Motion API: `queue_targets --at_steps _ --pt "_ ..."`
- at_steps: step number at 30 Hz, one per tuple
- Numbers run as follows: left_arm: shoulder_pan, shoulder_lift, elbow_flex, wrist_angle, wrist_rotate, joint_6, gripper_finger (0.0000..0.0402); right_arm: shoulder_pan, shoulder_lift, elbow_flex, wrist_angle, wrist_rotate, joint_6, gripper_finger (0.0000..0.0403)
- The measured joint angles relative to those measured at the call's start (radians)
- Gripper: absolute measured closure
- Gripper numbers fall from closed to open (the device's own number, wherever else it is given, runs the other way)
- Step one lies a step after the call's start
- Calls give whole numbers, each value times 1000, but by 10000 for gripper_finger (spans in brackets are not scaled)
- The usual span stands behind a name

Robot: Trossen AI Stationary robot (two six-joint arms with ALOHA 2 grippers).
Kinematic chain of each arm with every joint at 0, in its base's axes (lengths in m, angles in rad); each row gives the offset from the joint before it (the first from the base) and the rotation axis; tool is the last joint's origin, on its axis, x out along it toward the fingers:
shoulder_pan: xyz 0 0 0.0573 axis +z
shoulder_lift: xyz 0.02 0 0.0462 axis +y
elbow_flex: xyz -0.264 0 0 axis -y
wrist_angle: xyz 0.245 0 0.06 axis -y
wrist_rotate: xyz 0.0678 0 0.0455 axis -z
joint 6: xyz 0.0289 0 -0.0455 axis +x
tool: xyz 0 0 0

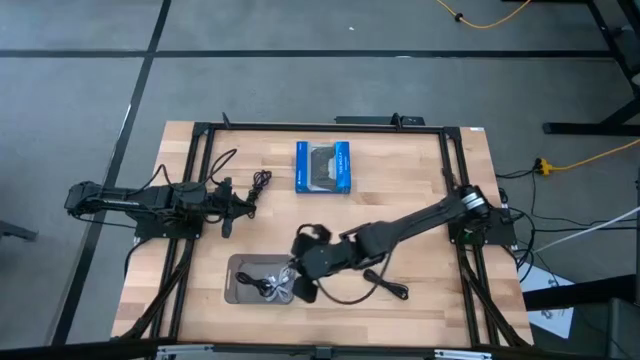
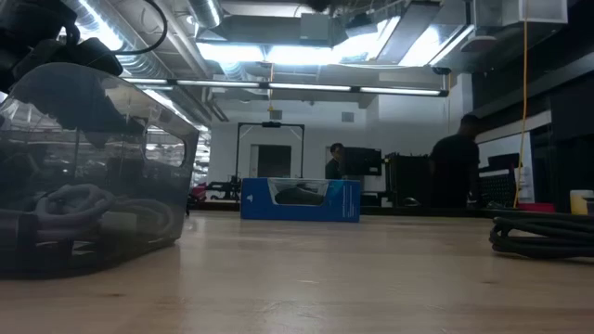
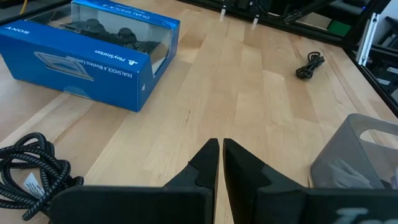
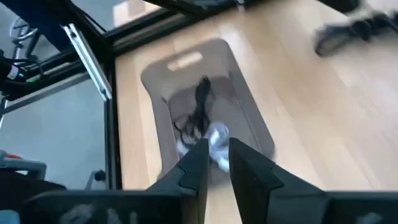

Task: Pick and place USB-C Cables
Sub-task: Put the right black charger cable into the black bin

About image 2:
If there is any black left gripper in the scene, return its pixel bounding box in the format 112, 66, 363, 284
20, 69, 145, 136

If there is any white USB-C cable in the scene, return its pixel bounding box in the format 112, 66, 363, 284
0, 183, 175, 242

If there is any black USB-C cable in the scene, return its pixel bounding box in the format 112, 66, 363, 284
488, 214, 594, 260

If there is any grey translucent plastic bin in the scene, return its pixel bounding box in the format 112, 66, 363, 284
0, 62, 200, 279

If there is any blue game controller box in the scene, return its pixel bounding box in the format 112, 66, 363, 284
239, 177, 362, 224

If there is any grey ceiling unit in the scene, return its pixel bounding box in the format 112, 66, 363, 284
217, 11, 336, 47

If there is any long ceiling light strip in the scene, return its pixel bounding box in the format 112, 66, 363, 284
121, 77, 450, 98

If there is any person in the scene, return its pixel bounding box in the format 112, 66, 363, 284
324, 142, 347, 181
429, 114, 483, 209

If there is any black computer monitor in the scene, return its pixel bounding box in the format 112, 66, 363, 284
342, 147, 382, 177

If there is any black equipment rack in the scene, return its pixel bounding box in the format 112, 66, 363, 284
384, 152, 431, 208

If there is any red container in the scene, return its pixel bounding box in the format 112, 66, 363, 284
517, 201, 556, 214

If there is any black shelving unit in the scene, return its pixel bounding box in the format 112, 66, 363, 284
471, 45, 594, 214

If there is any yellow cup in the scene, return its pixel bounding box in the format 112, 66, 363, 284
569, 188, 594, 216

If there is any silver ventilation duct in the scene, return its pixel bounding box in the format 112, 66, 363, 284
187, 0, 225, 30
62, 0, 214, 129

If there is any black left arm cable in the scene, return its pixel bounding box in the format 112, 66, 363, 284
110, 0, 169, 56

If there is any black frame stand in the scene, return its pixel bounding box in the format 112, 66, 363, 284
235, 121, 306, 186

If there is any black aluminium table frame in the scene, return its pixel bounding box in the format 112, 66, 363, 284
185, 203, 594, 219

